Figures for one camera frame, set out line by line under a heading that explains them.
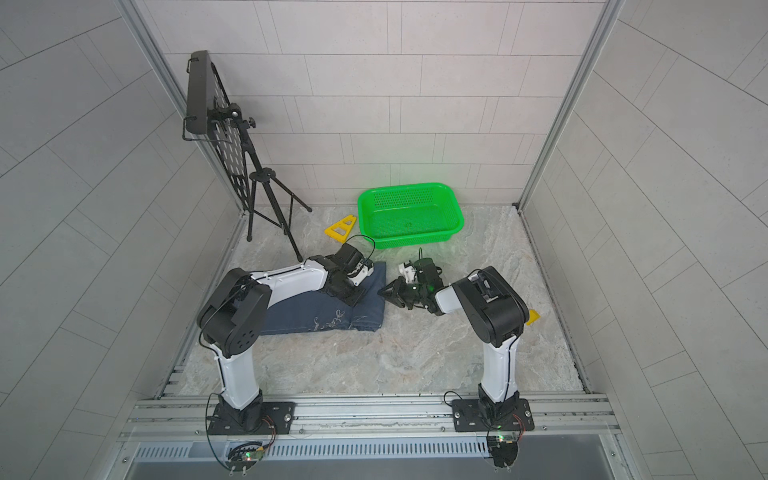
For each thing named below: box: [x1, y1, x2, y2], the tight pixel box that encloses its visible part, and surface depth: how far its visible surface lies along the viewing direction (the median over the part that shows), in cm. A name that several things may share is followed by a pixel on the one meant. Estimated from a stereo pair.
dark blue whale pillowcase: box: [261, 261, 387, 336], surface depth 87 cm
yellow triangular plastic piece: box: [324, 215, 356, 244], surface depth 111 cm
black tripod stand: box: [208, 103, 312, 263], surface depth 91 cm
